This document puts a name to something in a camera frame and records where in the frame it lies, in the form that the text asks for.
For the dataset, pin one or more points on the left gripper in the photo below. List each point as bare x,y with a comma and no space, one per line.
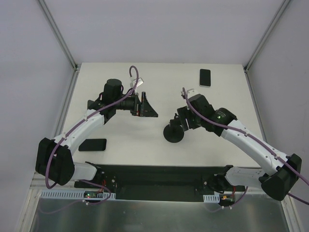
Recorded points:
140,104

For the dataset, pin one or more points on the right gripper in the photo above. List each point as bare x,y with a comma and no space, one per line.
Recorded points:
183,120

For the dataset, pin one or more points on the black round phone stand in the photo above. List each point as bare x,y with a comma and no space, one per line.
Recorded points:
173,131

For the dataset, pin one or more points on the silver-edged black phone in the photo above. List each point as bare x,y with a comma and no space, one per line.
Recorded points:
205,78

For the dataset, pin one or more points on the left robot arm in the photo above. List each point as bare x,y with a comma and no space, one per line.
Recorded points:
54,159

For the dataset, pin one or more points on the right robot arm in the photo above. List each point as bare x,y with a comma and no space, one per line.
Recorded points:
277,172

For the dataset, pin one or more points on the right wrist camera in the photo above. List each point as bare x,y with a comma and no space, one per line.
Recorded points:
189,93

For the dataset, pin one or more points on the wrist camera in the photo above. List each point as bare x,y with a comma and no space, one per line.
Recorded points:
136,82
189,93

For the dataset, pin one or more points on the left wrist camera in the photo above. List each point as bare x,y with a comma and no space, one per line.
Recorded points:
136,82

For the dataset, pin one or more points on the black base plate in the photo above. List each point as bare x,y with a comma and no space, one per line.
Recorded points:
160,183

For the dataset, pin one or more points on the right white cable duct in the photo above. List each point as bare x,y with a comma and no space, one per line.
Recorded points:
215,198

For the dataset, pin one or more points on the white cable duct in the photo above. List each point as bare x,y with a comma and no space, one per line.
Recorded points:
77,195
215,198

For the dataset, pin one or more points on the left white cable duct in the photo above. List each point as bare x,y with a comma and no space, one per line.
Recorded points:
77,195

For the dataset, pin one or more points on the left aluminium frame post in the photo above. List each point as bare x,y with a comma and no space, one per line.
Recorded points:
57,33

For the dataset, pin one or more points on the aluminium frame post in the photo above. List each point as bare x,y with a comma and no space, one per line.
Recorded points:
266,35
57,33

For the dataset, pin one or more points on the right aluminium frame post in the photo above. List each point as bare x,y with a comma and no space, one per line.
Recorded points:
266,35

